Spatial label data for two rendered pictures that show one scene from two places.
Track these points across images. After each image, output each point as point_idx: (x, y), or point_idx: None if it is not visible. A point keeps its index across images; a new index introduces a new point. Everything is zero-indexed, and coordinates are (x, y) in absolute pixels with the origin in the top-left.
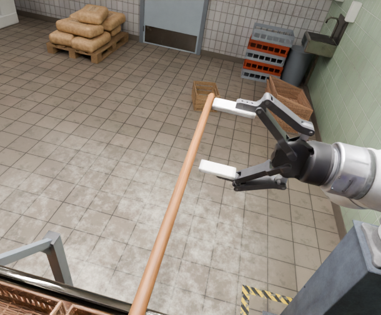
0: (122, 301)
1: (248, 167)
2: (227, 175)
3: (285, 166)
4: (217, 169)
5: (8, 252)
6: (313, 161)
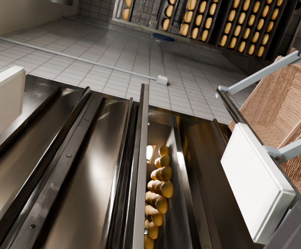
0: None
1: (277, 229)
2: (244, 218)
3: None
4: (240, 176)
5: None
6: None
